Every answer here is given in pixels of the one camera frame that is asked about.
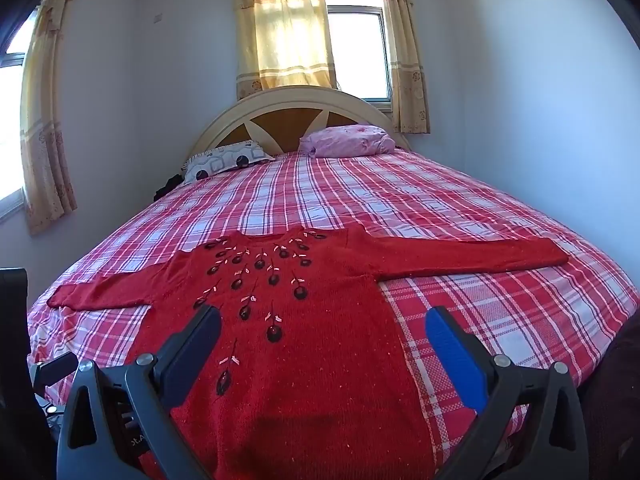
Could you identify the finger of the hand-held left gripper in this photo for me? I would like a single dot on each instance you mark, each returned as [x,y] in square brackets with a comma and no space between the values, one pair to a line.
[56,366]

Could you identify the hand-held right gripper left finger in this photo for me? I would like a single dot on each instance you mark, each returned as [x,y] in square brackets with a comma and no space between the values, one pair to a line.
[199,342]

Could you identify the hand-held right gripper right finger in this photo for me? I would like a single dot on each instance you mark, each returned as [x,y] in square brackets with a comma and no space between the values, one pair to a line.
[456,355]

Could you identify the red knitted sweater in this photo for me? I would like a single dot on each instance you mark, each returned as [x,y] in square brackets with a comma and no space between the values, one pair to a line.
[320,310]

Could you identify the dark object beside bed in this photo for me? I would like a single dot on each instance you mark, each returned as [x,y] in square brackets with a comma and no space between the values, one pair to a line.
[169,187]

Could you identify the dark cloth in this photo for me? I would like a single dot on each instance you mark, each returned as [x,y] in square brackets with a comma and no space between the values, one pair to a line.
[612,410]

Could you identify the white patterned pillow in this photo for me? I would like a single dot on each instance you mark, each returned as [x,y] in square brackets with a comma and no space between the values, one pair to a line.
[225,160]

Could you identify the cream wooden headboard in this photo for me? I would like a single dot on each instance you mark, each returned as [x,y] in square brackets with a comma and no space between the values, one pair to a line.
[235,120]

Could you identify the yellow curtain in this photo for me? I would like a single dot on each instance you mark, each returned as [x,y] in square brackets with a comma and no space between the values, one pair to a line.
[407,60]
[280,25]
[47,125]

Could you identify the pink pillow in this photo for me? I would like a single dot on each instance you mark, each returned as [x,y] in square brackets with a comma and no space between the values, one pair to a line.
[345,141]

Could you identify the window behind headboard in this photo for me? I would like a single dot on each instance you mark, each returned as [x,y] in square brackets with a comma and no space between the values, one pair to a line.
[357,45]

